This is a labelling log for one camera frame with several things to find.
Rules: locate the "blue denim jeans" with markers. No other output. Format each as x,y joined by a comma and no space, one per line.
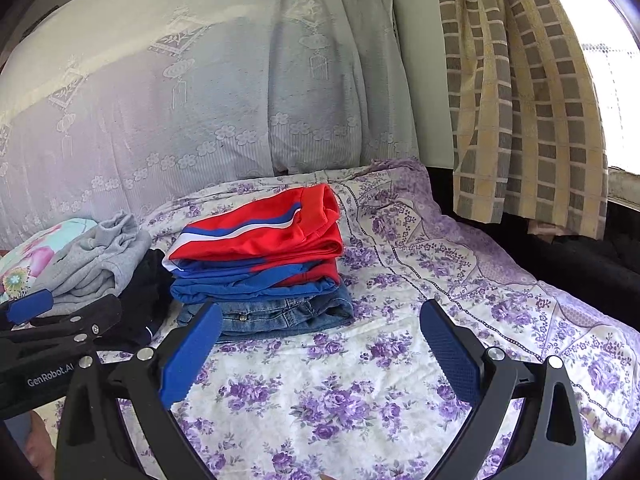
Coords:
280,316

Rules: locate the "checked beige curtain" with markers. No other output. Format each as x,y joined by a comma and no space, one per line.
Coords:
525,110

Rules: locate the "person's left forearm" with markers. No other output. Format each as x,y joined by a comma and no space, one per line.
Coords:
42,440

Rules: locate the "bright window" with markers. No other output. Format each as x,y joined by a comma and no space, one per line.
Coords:
610,85

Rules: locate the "grey garment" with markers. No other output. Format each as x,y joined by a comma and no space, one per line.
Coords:
95,260

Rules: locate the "purple floral bedsheet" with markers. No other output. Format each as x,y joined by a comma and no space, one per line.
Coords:
350,410

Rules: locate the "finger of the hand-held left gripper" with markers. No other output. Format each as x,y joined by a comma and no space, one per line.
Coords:
30,306
95,317

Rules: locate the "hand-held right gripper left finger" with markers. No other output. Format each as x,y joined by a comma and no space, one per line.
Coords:
190,355

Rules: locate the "blue and red pants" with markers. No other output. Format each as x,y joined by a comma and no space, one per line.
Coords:
225,291

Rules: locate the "black garment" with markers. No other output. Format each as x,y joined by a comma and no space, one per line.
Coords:
145,295

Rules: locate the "red pants with striped waistband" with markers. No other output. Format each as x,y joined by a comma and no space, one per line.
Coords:
260,240

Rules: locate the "floral pillow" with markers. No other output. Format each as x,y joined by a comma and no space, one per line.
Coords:
30,255

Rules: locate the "grey lace cover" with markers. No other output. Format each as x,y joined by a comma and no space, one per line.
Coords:
150,110

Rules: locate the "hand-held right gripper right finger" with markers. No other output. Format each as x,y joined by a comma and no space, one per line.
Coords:
450,355

